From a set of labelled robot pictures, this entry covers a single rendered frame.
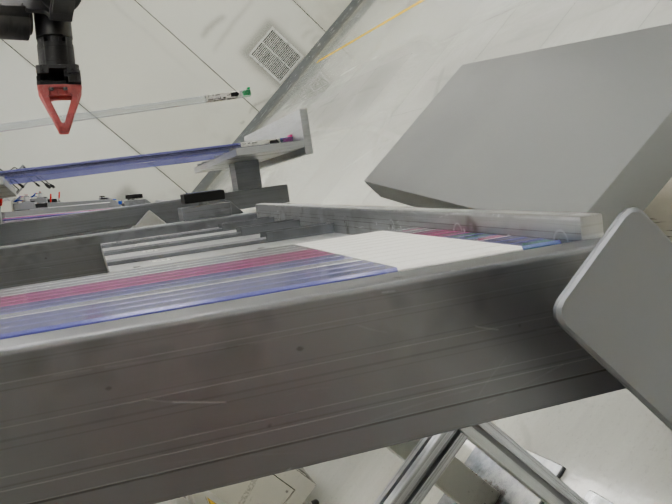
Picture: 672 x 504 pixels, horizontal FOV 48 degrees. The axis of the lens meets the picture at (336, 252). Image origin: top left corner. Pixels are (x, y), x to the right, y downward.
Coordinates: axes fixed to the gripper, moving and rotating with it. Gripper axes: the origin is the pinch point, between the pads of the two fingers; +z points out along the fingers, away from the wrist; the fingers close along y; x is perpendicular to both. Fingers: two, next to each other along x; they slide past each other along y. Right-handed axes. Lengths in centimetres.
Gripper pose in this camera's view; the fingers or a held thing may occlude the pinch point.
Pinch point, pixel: (63, 128)
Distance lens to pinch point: 134.0
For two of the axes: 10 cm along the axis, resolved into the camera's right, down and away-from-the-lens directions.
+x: 9.4, -1.0, 3.2
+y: 3.2, -0.5, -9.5
